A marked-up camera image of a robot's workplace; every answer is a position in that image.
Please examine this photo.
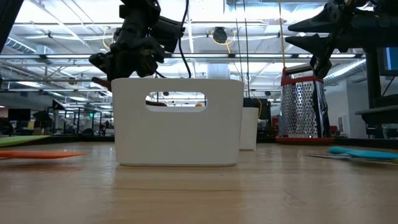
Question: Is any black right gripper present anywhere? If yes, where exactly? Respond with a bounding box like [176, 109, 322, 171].
[285, 0, 374, 79]

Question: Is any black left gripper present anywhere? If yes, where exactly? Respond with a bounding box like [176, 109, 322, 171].
[89, 0, 165, 82]

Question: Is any orange silicone spatula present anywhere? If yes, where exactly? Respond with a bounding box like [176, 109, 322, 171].
[0, 150, 88, 160]

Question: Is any blue silicone spatula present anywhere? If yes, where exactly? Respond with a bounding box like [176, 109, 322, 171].
[328, 146, 398, 161]

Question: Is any green silicone spatula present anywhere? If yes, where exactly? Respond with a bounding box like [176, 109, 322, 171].
[0, 134, 50, 147]

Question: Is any red steel box grater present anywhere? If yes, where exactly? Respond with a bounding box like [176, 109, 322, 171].
[275, 63, 335, 146]

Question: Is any long ceiling light strip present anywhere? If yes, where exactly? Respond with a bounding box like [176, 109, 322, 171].
[0, 53, 357, 60]

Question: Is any black computer monitor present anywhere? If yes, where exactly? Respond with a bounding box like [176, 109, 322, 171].
[377, 46, 398, 77]

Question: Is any white opaque plastic bin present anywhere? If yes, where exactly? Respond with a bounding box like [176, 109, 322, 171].
[111, 77, 245, 167]

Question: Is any black ceiling spotlight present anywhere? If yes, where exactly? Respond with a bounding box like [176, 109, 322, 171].
[212, 27, 228, 45]

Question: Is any grey computer desk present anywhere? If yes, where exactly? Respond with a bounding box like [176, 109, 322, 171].
[355, 46, 398, 139]

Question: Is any black background cabinet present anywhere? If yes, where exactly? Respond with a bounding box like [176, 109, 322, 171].
[243, 98, 272, 139]

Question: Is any long yellow cable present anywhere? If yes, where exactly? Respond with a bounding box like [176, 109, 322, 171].
[278, 0, 287, 70]

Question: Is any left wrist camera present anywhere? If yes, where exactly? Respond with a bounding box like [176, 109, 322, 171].
[157, 16, 187, 53]

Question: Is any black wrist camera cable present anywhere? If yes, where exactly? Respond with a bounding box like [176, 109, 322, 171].
[177, 0, 193, 79]

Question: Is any thin black hanging cable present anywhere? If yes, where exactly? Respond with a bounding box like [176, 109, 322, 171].
[233, 0, 242, 83]

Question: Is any black background frame rig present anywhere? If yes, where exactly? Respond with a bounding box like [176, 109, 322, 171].
[46, 107, 114, 138]

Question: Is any white ceiling duct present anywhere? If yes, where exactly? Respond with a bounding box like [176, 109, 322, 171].
[206, 63, 231, 80]

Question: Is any black aluminium table frame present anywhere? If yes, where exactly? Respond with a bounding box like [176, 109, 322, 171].
[0, 135, 398, 147]

